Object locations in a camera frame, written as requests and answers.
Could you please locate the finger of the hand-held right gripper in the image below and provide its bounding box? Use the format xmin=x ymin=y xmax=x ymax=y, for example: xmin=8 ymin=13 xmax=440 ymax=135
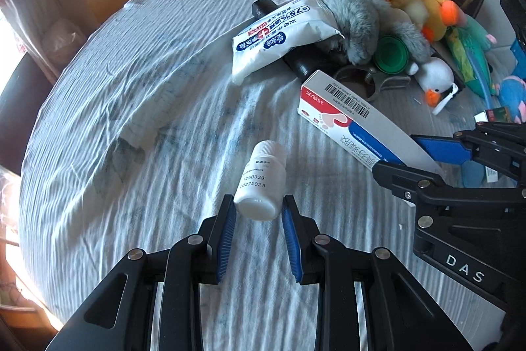
xmin=372 ymin=162 xmax=446 ymax=209
xmin=411 ymin=121 xmax=526 ymax=187

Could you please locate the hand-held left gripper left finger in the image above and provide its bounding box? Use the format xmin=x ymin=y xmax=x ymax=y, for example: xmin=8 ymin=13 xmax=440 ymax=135
xmin=45 ymin=194 xmax=238 ymax=351

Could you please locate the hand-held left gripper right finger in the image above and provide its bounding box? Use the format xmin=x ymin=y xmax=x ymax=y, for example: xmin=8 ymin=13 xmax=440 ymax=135
xmin=280 ymin=195 xmax=473 ymax=351

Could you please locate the small white pill bottle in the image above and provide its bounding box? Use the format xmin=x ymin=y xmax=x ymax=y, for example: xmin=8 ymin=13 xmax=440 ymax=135
xmin=233 ymin=140 xmax=288 ymax=220

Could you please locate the red white ointment box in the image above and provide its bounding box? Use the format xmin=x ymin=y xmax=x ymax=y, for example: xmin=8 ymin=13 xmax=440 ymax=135
xmin=298 ymin=69 xmax=444 ymax=176

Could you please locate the green orange medicine box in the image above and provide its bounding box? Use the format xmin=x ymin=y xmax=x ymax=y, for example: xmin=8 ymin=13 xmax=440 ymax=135
xmin=474 ymin=108 xmax=518 ymax=124

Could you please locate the white duck plush toy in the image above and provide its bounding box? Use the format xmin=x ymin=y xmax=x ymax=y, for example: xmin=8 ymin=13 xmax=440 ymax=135
xmin=405 ymin=57 xmax=457 ymax=116

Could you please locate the grey metal tool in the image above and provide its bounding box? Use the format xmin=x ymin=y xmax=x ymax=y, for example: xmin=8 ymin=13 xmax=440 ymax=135
xmin=333 ymin=65 xmax=412 ymax=101

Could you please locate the blue flamingo plush toy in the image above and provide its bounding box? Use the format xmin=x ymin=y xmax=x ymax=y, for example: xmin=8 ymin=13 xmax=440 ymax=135
xmin=493 ymin=75 xmax=526 ymax=123

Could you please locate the green plastic cup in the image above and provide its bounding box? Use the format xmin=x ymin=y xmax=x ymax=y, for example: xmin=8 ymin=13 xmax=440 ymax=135
xmin=372 ymin=35 xmax=409 ymax=77

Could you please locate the teal green plush toy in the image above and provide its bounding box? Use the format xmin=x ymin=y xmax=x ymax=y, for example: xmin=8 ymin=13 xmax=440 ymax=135
xmin=446 ymin=16 xmax=498 ymax=99

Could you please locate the light blue bed sheet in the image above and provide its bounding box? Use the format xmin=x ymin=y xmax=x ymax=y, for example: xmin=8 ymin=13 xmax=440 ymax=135
xmin=18 ymin=0 xmax=526 ymax=335

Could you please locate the black cylindrical tube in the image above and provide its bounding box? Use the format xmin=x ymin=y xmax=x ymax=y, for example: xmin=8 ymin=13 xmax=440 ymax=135
xmin=251 ymin=0 xmax=333 ymax=84

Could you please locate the grey plush toy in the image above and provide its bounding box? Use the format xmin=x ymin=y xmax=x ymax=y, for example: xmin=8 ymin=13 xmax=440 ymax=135
xmin=318 ymin=0 xmax=430 ymax=66

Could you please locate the white wipes packet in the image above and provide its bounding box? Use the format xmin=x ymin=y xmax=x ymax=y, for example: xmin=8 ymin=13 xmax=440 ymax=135
xmin=231 ymin=0 xmax=344 ymax=84

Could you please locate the clear plastic bag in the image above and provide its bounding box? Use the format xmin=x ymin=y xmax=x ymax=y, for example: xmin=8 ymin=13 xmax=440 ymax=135
xmin=41 ymin=18 xmax=89 ymax=62

